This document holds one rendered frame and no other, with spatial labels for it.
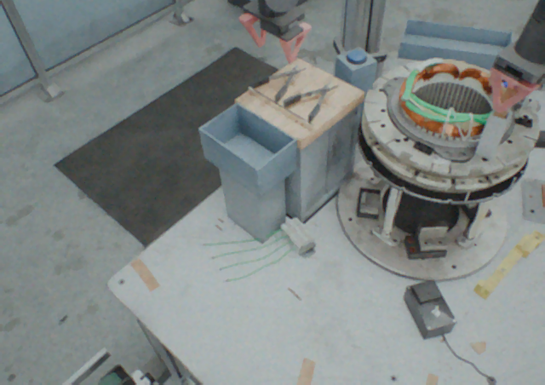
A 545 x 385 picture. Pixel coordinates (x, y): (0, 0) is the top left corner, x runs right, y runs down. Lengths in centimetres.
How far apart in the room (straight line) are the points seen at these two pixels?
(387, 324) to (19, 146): 223
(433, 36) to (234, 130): 57
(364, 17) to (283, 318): 79
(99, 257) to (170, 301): 113
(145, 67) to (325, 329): 235
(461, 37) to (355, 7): 27
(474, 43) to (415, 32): 14
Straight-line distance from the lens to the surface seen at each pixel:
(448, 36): 132
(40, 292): 220
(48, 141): 279
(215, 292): 108
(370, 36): 139
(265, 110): 100
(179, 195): 227
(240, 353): 101
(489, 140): 89
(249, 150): 104
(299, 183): 104
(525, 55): 78
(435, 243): 110
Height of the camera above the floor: 172
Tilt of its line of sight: 49 degrees down
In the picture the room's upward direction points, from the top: 4 degrees counter-clockwise
